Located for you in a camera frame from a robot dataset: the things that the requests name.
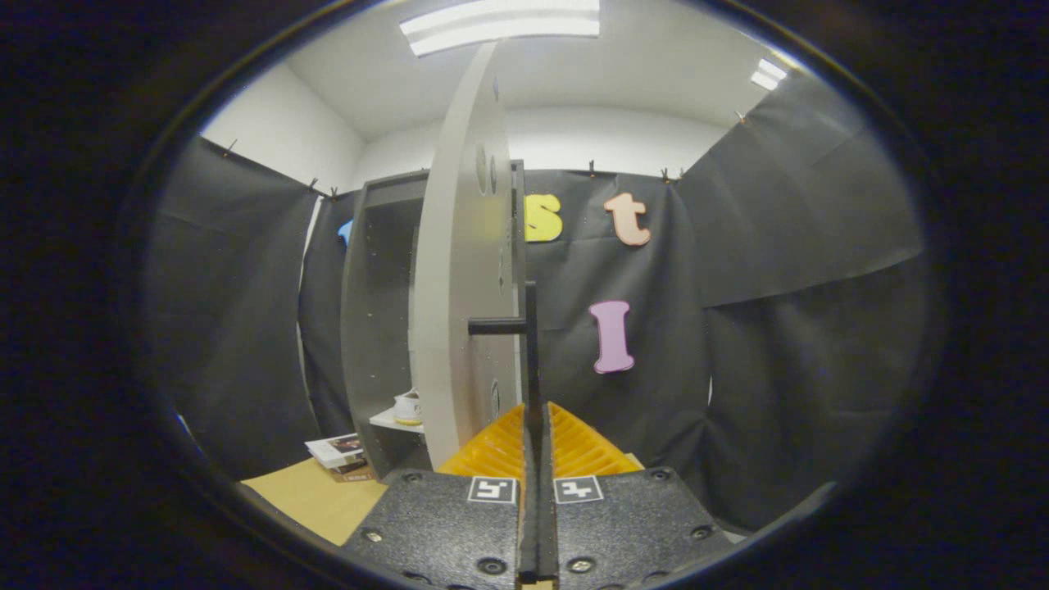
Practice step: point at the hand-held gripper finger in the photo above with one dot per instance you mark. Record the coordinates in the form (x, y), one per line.
(547, 508)
(529, 508)

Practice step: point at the white canvas shoe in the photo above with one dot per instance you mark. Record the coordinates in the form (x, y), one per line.
(407, 407)

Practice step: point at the light grey shoe cabinet door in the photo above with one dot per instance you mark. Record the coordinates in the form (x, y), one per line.
(459, 287)

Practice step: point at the grey shoe cabinet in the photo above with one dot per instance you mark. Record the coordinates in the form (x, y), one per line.
(377, 328)

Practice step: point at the black backdrop cloth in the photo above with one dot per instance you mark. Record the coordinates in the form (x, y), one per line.
(778, 369)

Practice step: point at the large ceiling light panel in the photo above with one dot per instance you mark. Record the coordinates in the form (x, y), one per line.
(500, 24)

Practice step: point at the small ceiling light panel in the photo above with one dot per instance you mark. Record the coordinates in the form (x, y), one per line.
(768, 74)

